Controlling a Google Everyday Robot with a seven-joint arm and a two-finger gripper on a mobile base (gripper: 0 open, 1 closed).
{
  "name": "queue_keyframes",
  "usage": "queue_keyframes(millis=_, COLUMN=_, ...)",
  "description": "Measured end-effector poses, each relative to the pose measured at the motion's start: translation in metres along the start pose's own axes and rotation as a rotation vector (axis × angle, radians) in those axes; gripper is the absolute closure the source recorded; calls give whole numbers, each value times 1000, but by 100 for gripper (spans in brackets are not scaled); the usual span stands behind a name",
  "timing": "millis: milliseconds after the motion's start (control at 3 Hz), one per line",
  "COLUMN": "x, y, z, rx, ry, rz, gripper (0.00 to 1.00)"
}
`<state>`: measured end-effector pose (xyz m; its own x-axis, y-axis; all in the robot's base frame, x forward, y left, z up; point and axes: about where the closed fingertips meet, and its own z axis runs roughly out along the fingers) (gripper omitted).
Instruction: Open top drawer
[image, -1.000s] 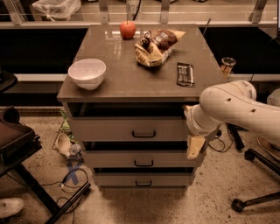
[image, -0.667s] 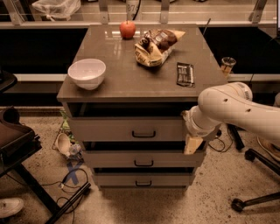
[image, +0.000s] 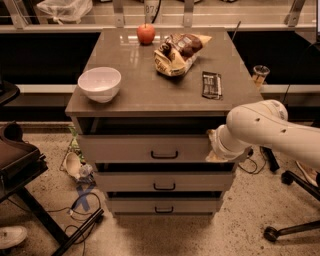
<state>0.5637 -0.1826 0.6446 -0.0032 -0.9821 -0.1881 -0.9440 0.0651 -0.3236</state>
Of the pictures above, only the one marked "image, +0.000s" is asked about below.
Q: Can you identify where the grey top drawer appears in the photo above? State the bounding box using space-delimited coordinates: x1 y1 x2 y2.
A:
77 135 212 163

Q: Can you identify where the grey drawer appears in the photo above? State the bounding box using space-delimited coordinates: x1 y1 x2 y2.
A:
94 162 233 192
106 191 223 215
77 135 212 163

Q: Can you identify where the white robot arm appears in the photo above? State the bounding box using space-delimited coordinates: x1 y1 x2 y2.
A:
206 100 320 170

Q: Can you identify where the grey drawer cabinet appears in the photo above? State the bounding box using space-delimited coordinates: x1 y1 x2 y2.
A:
64 27 269 219

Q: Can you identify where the grey bottom drawer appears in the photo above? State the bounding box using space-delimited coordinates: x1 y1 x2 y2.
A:
106 191 223 215

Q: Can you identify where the grey middle drawer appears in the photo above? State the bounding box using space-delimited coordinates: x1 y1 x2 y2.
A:
94 162 233 192

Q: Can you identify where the black snack bar wrapper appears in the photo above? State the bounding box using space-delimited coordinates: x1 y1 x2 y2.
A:
202 71 222 100

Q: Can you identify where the plastic cup with drink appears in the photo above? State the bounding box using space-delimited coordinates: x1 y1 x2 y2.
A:
252 65 270 88

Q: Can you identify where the yellow brown chip bag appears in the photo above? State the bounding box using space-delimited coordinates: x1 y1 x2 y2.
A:
154 33 212 77

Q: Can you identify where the black office chair base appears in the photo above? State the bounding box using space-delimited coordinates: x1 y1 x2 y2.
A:
263 169 320 244

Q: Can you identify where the red apple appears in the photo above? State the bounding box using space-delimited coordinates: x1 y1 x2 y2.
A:
136 23 155 45

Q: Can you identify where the white bowl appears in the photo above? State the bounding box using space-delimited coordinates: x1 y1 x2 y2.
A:
78 67 122 103

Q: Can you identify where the trash pile on floor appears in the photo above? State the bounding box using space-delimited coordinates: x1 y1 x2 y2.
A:
60 125 95 184

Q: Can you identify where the black floor stand bar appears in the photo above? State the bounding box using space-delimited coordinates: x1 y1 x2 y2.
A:
52 208 104 256

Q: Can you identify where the white plastic bag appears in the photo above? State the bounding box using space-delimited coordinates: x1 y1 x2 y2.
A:
37 0 93 24

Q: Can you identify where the black chair left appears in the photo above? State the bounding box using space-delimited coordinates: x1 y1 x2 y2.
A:
0 122 48 202

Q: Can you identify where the white shoe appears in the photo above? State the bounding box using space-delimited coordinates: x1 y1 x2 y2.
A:
0 226 27 250

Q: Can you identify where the black floor cable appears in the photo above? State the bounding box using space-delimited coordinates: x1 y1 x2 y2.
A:
237 148 268 175

